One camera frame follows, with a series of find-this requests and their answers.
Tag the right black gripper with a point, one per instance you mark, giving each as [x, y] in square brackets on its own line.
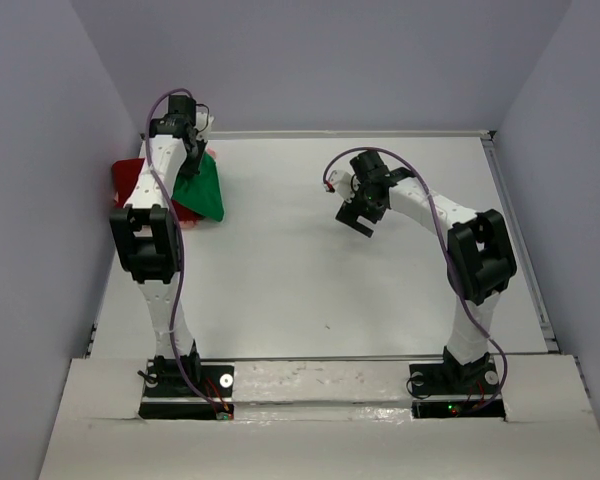
[348, 215]

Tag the red folded t shirt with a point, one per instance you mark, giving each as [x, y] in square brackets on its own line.
[125, 175]

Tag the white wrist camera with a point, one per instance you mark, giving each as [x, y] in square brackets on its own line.
[204, 125]
[339, 182]

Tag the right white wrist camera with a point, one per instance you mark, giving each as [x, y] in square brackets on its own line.
[339, 182]

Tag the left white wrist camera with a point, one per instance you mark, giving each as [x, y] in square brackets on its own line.
[204, 125]

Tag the pink folded t shirt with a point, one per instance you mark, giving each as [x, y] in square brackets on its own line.
[212, 152]

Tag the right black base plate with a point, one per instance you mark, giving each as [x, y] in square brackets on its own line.
[433, 397]

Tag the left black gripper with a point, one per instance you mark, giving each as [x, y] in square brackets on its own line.
[193, 167]

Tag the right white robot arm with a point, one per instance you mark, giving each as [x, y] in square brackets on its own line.
[476, 249]

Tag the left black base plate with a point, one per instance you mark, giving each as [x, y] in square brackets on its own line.
[166, 395]

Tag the green t shirt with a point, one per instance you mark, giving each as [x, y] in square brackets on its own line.
[202, 192]

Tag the aluminium table rail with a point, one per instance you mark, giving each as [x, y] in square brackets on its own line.
[305, 134]

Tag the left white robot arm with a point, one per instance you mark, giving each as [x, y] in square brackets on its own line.
[149, 240]

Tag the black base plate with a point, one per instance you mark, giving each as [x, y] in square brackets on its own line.
[433, 397]
[166, 395]

